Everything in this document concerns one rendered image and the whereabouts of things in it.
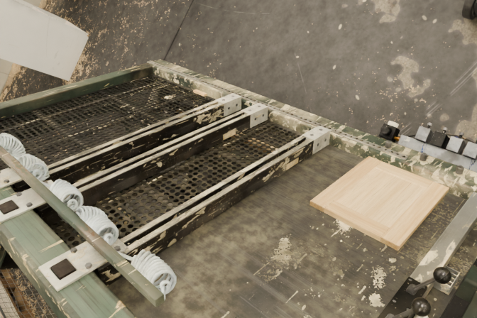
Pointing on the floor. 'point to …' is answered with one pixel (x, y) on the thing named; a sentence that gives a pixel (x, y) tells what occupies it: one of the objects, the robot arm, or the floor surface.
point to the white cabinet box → (38, 38)
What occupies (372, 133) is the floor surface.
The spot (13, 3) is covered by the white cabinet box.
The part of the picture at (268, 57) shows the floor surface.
